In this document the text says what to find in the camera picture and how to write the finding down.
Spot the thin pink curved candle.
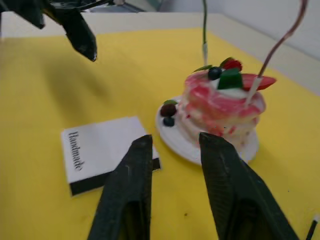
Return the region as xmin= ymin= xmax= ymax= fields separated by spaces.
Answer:
xmin=245 ymin=0 xmax=309 ymax=108

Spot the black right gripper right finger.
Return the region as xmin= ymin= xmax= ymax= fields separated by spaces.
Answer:
xmin=198 ymin=132 xmax=300 ymax=240

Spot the thin green candle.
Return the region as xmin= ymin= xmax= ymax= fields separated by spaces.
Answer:
xmin=200 ymin=0 xmax=210 ymax=66

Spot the pink layered berry cake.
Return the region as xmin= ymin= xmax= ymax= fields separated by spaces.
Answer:
xmin=179 ymin=56 xmax=278 ymax=157

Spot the white round plate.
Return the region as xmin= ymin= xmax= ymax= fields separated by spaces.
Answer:
xmin=154 ymin=94 xmax=260 ymax=166

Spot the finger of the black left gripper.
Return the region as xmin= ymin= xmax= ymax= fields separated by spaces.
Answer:
xmin=0 ymin=0 xmax=46 ymax=30
xmin=51 ymin=10 xmax=98 ymax=63

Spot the dark matchstick with white tip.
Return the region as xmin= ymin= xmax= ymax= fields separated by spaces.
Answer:
xmin=304 ymin=213 xmax=320 ymax=240

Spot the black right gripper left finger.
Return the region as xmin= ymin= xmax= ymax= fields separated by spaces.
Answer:
xmin=87 ymin=134 xmax=154 ymax=240

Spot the yellow table mat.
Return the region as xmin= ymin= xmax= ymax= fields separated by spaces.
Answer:
xmin=0 ymin=27 xmax=320 ymax=240

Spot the white matchbox with Handmade print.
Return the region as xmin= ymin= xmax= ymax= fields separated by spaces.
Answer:
xmin=60 ymin=115 xmax=162 ymax=197

